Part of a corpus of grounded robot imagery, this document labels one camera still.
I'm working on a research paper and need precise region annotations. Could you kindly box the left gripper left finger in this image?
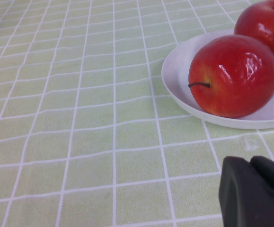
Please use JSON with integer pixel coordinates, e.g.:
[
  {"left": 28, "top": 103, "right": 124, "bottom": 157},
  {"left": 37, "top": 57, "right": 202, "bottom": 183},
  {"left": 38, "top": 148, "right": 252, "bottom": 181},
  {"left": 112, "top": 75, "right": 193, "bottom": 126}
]
[{"left": 218, "top": 155, "right": 274, "bottom": 227}]

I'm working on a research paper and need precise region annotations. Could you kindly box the red apple with long stem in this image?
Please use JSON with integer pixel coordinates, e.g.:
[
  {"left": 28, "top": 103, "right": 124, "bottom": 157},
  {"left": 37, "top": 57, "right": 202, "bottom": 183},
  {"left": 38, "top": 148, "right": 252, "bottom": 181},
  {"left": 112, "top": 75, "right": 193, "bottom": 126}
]
[{"left": 187, "top": 34, "right": 274, "bottom": 119}]

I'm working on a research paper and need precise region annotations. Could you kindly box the red apple with yellow top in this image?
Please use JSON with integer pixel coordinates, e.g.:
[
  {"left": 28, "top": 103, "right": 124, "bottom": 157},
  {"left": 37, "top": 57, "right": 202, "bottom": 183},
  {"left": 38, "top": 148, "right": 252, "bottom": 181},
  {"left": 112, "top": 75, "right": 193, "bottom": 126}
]
[{"left": 233, "top": 0, "right": 274, "bottom": 70}]

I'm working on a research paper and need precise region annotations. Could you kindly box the white round plate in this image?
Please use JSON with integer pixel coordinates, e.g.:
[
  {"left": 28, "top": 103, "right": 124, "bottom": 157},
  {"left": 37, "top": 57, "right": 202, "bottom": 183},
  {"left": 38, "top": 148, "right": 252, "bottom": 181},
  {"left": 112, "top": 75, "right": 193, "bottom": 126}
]
[{"left": 161, "top": 29, "right": 274, "bottom": 130}]

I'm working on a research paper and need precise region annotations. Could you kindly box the green checkered tablecloth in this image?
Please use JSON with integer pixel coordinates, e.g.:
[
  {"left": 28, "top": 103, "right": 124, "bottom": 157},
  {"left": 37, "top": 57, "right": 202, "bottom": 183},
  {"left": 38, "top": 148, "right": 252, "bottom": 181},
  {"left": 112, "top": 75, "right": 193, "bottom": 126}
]
[{"left": 0, "top": 0, "right": 274, "bottom": 227}]

